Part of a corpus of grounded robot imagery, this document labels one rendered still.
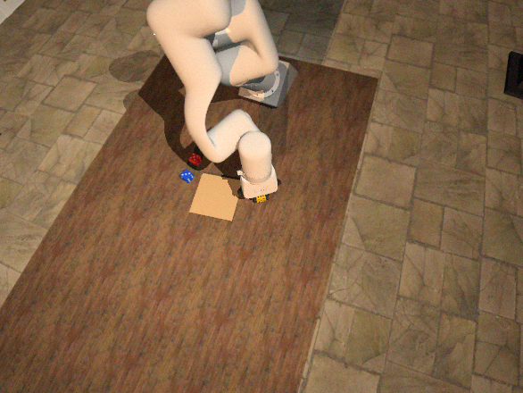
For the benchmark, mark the blue die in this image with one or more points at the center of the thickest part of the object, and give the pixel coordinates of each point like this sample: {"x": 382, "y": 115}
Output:
{"x": 187, "y": 176}

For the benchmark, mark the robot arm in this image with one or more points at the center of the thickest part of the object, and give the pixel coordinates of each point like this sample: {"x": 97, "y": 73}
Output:
{"x": 247, "y": 50}

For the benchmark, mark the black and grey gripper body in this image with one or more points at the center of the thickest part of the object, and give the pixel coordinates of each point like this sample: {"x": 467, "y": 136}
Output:
{"x": 251, "y": 190}

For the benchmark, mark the red die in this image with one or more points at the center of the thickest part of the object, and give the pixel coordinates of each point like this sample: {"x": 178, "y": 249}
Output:
{"x": 195, "y": 159}

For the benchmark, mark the peach flat mat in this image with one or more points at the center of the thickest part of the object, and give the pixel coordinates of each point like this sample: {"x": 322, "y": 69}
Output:
{"x": 216, "y": 197}

